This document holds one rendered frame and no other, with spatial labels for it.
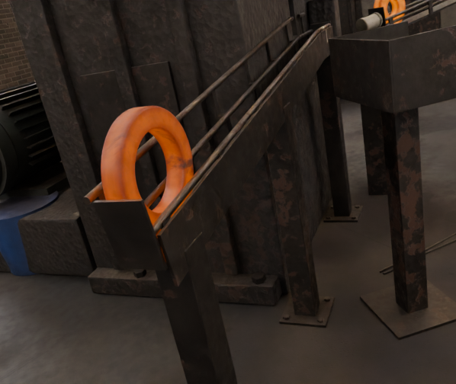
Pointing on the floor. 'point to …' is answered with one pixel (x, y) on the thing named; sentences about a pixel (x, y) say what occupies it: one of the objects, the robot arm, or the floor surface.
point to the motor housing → (374, 150)
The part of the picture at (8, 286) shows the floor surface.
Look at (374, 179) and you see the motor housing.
